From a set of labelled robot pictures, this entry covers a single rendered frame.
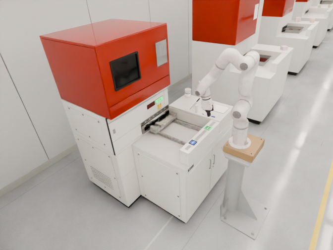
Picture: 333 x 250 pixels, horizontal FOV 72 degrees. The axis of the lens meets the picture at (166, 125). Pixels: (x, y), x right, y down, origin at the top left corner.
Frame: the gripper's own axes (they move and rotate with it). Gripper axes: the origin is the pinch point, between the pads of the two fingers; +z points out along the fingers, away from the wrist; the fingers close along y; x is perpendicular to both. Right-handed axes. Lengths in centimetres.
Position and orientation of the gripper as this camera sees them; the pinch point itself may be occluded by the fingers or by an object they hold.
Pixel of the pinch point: (208, 114)
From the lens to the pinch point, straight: 210.6
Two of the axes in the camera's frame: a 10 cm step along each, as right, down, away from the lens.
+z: 2.2, 8.7, 4.3
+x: 6.1, -4.7, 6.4
